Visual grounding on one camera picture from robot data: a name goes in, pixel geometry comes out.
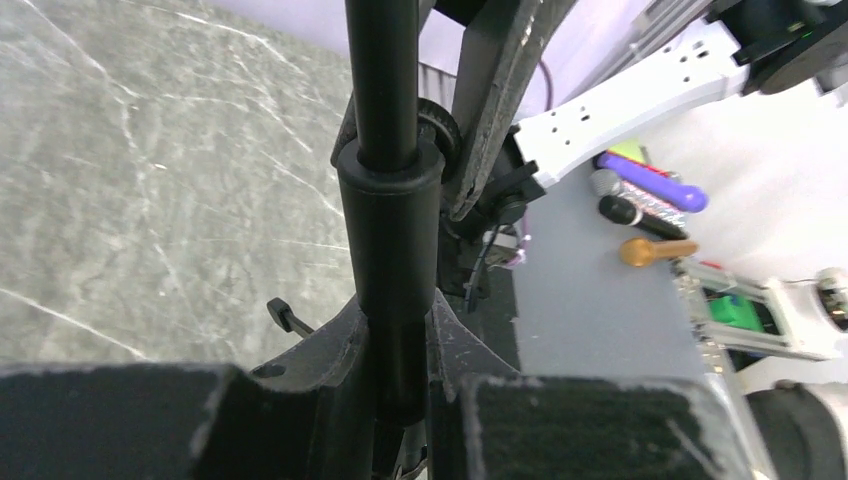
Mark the black microphone white ring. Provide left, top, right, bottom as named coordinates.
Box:
left=598, top=193, right=690, bottom=241

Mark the silver glitter microphone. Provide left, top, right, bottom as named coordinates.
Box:
left=589, top=169, right=686, bottom=228

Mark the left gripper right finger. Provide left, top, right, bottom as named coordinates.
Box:
left=423, top=288, right=757, bottom=480

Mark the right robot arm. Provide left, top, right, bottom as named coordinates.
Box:
left=515, top=22, right=847, bottom=292

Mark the black tripod stand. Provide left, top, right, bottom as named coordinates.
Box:
left=264, top=0, right=465, bottom=480

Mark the gold microphone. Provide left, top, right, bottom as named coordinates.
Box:
left=618, top=237, right=699, bottom=268

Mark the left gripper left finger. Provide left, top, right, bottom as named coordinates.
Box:
left=0, top=294, right=372, bottom=480

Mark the purple microphone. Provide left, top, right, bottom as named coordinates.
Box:
left=593, top=152, right=709, bottom=213

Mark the green yellow box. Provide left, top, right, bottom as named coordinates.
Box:
left=606, top=139, right=650, bottom=165

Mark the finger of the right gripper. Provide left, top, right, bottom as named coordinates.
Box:
left=435, top=0, right=575, bottom=220

